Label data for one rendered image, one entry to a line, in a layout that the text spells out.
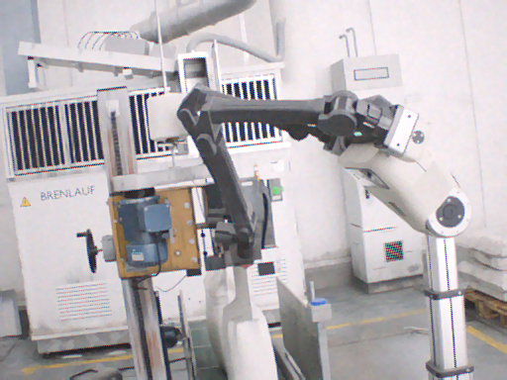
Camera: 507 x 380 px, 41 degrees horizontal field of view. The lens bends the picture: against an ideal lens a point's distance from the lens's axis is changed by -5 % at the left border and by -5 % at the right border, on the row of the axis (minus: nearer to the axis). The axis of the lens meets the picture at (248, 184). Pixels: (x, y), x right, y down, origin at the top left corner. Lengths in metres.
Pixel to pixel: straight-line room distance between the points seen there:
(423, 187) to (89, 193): 3.75
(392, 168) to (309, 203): 4.92
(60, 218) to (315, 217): 2.62
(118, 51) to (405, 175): 3.52
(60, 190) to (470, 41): 4.42
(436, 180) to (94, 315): 3.91
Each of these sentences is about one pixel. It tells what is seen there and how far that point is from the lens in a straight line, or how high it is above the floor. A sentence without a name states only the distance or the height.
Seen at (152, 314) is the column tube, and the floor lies 0.86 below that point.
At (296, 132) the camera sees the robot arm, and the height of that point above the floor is 1.49.
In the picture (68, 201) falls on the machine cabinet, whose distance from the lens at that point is 5.46.
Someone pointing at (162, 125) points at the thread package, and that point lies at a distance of 2.49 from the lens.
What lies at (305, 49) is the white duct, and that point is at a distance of 5.91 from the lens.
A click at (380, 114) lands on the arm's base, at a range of 1.81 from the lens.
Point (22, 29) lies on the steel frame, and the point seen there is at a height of 2.78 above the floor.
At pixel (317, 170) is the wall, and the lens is 6.87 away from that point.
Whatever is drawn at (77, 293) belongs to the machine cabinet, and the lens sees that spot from 5.54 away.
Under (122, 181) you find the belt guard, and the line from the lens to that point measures 2.48.
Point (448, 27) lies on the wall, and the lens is 7.43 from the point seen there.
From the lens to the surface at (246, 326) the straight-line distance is 2.66.
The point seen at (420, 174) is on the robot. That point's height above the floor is 1.33.
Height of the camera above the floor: 1.46
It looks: 3 degrees down
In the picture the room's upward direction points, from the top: 7 degrees counter-clockwise
